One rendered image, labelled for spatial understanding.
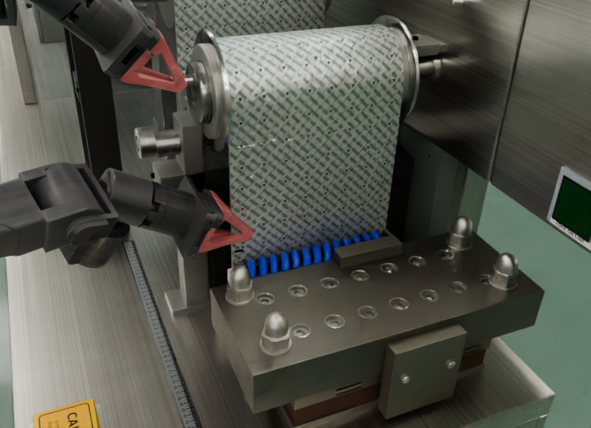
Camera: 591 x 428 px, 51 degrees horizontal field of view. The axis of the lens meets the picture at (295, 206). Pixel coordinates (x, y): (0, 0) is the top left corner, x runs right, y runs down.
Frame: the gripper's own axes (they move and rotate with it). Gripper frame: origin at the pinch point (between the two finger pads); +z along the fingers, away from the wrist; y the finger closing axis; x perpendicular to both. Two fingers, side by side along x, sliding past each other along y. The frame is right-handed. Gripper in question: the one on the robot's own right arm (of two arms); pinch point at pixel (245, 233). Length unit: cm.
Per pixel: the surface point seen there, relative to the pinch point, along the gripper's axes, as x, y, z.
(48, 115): -25, -93, -8
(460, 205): 12, -13, 47
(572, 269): -9, -78, 203
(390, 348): 0.4, 20.9, 11.6
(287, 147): 12.9, 0.3, -1.0
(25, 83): -22, -102, -14
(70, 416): -25.4, 8.4, -14.4
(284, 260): -0.8, 3.2, 5.4
